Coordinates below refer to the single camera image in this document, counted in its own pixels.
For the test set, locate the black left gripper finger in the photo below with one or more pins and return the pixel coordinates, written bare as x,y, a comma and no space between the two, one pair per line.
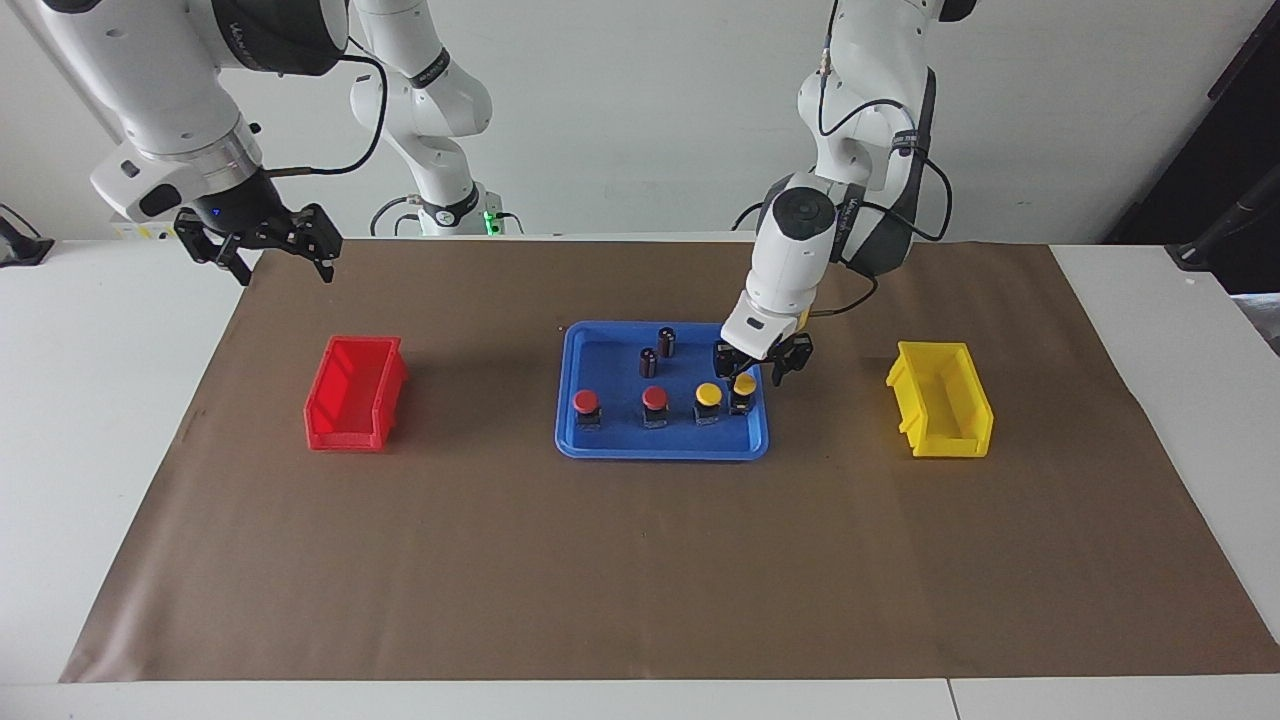
723,362
792,360

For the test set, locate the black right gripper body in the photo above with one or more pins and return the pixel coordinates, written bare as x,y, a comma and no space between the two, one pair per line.
245,210

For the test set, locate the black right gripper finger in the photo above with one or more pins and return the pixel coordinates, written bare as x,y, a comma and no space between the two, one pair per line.
232,258
325,240

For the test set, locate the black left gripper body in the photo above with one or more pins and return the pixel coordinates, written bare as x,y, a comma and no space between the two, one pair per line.
755,364

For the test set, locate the yellow push button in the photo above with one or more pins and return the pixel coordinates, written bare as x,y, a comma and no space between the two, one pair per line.
708,394
744,384

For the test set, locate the red push button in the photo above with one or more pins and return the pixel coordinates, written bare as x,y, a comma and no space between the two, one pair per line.
655,397
587,401

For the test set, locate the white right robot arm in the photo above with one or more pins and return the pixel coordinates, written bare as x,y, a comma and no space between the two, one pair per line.
150,80

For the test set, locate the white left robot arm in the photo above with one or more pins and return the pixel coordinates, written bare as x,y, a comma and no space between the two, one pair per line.
790,250

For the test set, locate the blue plastic tray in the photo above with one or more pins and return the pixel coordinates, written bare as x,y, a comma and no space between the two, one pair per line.
610,440

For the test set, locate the black cylindrical capacitor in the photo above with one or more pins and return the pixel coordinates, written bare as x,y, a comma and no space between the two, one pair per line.
666,342
648,364

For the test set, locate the yellow plastic bin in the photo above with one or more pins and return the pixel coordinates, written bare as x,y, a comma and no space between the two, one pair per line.
960,430

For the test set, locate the red plastic bin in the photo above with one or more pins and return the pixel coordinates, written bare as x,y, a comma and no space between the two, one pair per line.
345,425

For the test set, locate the brown paper table mat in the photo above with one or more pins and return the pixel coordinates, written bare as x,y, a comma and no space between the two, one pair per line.
640,560

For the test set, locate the dark cabinet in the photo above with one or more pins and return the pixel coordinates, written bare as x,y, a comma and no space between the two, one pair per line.
1220,120

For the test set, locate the white wall socket box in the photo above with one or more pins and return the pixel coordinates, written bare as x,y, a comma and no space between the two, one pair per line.
135,230

